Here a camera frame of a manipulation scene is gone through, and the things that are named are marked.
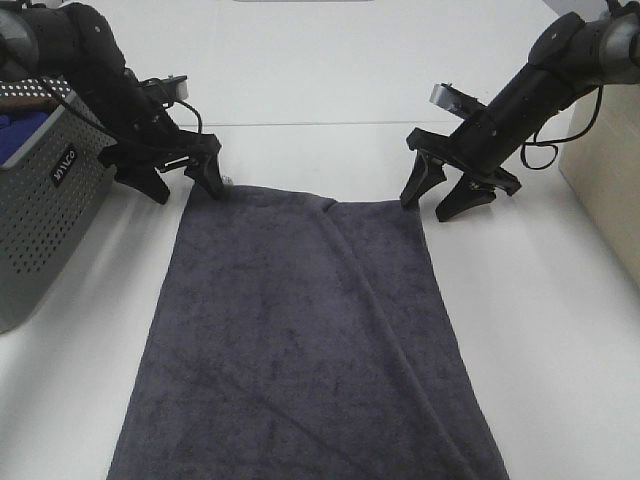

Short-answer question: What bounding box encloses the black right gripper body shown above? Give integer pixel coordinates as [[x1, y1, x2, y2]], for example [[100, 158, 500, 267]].
[[407, 102, 522, 195]]

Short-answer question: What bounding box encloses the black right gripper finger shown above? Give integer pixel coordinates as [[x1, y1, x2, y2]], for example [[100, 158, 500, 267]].
[[435, 174, 496, 221], [400, 150, 446, 208]]

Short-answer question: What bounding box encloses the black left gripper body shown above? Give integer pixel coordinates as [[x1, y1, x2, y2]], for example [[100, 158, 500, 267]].
[[97, 74, 221, 175]]

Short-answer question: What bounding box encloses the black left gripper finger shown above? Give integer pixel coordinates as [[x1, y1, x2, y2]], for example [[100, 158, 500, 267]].
[[115, 157, 170, 204], [184, 154, 227, 198]]

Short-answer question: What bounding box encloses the dark grey towel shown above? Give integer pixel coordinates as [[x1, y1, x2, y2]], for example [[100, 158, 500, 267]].
[[108, 186, 508, 479]]

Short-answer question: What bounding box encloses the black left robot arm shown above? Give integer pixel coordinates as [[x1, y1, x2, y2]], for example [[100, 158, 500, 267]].
[[1, 1, 226, 204]]

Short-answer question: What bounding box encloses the blue towel in basket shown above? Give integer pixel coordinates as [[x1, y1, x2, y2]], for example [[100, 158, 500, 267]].
[[0, 111, 50, 165]]

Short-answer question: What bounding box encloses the brown towel in basket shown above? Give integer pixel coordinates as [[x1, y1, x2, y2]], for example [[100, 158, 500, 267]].
[[0, 96, 59, 115]]

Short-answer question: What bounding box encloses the grey perforated plastic basket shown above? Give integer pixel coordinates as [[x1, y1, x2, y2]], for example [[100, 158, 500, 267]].
[[1, 79, 115, 331]]

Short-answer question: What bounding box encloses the beige fabric storage bin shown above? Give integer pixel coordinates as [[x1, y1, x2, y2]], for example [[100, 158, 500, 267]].
[[559, 85, 639, 283]]

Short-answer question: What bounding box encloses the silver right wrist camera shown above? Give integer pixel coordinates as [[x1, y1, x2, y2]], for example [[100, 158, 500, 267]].
[[429, 83, 486, 120]]

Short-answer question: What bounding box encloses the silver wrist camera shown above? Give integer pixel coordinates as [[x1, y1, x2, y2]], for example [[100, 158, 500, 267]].
[[429, 83, 486, 120], [139, 75, 188, 106]]

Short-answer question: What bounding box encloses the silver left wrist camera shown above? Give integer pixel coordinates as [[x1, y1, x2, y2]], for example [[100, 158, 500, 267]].
[[139, 75, 188, 106]]

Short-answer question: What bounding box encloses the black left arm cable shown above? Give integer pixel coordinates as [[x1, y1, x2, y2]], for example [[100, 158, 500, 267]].
[[29, 74, 204, 151]]

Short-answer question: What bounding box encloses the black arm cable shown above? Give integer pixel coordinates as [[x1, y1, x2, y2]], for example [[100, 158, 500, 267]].
[[29, 74, 204, 151], [519, 82, 606, 171]]

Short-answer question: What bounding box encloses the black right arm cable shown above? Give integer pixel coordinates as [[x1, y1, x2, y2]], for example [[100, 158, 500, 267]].
[[519, 82, 606, 171]]

